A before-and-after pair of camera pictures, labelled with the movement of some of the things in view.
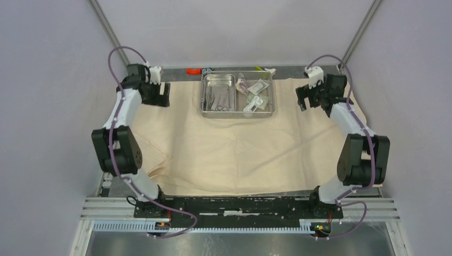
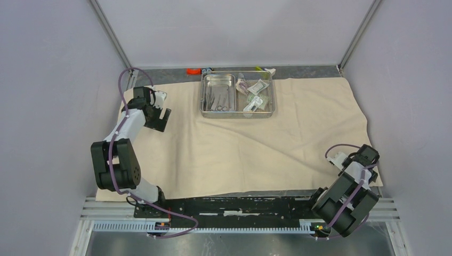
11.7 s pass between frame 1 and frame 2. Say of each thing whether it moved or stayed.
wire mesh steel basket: stayed
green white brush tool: stayed
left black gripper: moved
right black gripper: moved
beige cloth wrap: stayed
